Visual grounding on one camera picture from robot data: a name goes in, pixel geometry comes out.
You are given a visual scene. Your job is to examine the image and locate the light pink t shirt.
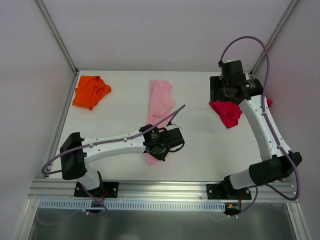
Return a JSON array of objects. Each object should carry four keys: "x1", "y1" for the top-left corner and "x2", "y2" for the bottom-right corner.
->
[{"x1": 143, "y1": 79, "x2": 177, "y2": 167}]

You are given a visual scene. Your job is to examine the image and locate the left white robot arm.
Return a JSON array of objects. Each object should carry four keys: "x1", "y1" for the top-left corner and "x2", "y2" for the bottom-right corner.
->
[{"x1": 59, "y1": 124, "x2": 185, "y2": 197}]

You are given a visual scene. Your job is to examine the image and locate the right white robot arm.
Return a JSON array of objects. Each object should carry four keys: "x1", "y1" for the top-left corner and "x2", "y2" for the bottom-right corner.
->
[{"x1": 209, "y1": 60, "x2": 302, "y2": 199}]

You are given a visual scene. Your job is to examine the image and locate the magenta t shirt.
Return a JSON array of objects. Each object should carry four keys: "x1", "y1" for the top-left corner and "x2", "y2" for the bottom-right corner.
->
[{"x1": 209, "y1": 95, "x2": 272, "y2": 130}]

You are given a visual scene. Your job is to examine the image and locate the orange t shirt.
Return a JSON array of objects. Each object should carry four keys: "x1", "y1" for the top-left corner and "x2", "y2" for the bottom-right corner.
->
[{"x1": 72, "y1": 75, "x2": 112, "y2": 111}]

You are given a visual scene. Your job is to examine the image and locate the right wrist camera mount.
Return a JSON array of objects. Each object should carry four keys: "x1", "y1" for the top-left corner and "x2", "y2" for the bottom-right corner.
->
[{"x1": 223, "y1": 60, "x2": 235, "y2": 64}]

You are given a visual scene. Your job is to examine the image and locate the white slotted cable duct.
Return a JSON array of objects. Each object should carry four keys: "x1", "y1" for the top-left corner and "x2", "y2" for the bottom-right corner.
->
[{"x1": 39, "y1": 199, "x2": 226, "y2": 212}]

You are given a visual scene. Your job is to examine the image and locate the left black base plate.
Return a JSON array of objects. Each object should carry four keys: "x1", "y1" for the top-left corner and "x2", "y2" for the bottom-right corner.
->
[{"x1": 73, "y1": 181, "x2": 119, "y2": 198}]

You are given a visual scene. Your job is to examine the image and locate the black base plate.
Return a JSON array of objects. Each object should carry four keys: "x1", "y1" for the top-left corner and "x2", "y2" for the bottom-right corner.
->
[
  {"x1": 206, "y1": 183, "x2": 252, "y2": 201},
  {"x1": 73, "y1": 181, "x2": 119, "y2": 198}
]

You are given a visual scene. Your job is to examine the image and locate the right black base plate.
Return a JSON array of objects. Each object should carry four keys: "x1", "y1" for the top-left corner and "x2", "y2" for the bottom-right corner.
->
[{"x1": 206, "y1": 183, "x2": 252, "y2": 201}]

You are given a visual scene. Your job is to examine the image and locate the aluminium mounting rail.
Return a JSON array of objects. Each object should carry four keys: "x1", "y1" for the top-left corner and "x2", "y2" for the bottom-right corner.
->
[{"x1": 27, "y1": 178, "x2": 299, "y2": 203}]

